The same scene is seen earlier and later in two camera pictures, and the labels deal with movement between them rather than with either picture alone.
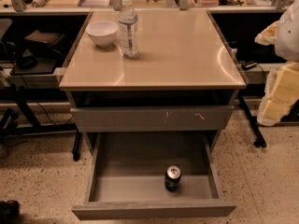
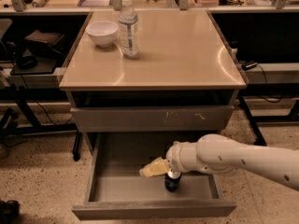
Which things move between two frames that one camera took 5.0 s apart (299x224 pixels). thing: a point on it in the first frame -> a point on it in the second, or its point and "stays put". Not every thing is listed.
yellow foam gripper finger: x=281 y=93 -> x=179 y=155
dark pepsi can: x=172 y=177 stays put
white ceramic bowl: x=103 y=33 stays put
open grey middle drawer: x=126 y=179 stays put
